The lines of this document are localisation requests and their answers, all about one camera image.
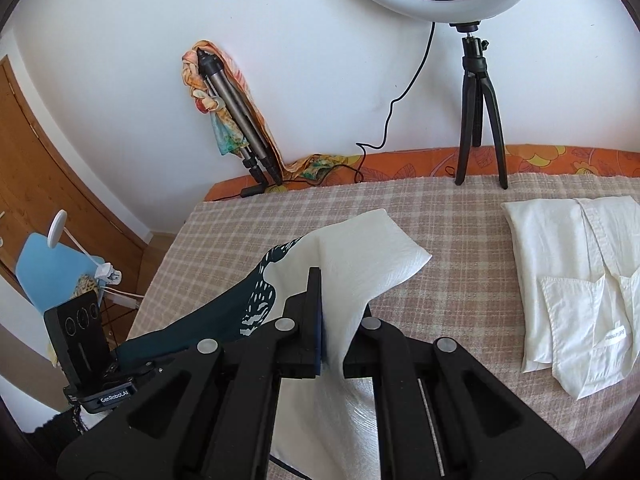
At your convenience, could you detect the black power cable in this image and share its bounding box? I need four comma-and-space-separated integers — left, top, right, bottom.
240, 22, 436, 198

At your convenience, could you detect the wooden door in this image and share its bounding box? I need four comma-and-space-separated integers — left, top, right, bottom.
0, 55, 151, 306

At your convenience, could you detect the pink checked blanket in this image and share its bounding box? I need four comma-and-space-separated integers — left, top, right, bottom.
125, 172, 640, 480

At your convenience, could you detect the leopard print cloth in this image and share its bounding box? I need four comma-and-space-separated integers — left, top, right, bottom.
72, 277, 101, 306

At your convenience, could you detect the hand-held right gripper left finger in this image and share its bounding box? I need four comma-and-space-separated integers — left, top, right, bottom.
57, 267, 325, 480

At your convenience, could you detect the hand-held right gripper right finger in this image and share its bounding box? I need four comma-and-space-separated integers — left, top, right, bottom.
345, 316, 586, 480

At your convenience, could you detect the cream tree print t-shirt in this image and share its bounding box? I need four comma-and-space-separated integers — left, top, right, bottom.
115, 208, 433, 480

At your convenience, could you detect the black mini tripod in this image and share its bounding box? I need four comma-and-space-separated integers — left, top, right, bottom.
452, 22, 510, 190

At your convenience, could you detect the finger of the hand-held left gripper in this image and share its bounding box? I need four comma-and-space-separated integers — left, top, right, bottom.
116, 355, 173, 379

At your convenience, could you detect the white charger cable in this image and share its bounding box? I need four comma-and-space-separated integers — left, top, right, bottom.
95, 262, 146, 311

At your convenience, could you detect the colourful patterned scarf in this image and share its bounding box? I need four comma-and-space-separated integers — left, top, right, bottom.
181, 40, 346, 183

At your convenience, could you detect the white desk lamp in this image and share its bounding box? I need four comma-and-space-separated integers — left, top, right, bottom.
47, 210, 108, 266

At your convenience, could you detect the light blue chair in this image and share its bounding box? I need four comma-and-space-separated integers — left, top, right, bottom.
15, 232, 106, 311

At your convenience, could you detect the orange floral sheet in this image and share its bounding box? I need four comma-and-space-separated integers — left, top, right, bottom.
205, 145, 640, 203

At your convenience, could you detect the white folded shirt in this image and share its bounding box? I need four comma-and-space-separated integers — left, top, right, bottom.
501, 195, 640, 401

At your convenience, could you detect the grey folded tripod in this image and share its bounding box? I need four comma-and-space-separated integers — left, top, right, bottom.
196, 49, 285, 186

